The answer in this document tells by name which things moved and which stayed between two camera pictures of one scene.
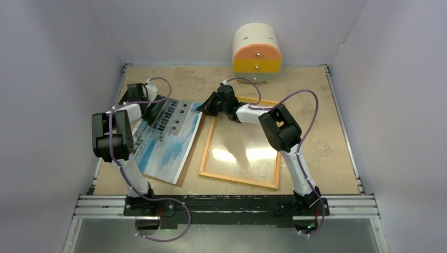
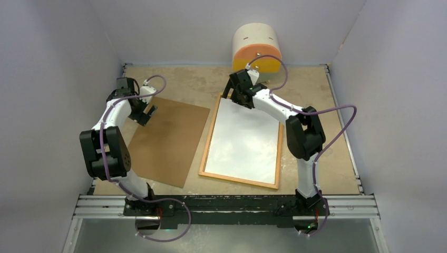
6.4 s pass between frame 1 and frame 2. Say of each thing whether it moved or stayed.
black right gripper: moved
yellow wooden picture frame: stayed
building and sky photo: moved
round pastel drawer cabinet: stayed
